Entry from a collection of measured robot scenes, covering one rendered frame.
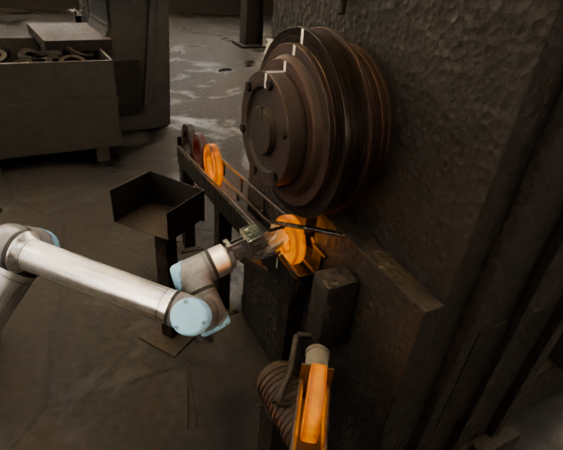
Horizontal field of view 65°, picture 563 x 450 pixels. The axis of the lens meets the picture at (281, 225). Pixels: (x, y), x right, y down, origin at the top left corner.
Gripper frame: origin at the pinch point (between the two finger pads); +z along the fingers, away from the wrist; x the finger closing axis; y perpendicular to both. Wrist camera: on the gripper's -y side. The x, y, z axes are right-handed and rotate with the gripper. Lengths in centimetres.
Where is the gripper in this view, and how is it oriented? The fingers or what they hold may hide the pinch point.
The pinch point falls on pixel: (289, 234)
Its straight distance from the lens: 133.6
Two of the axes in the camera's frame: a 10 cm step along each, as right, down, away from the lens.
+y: -1.6, -7.5, -6.4
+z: 8.8, -4.0, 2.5
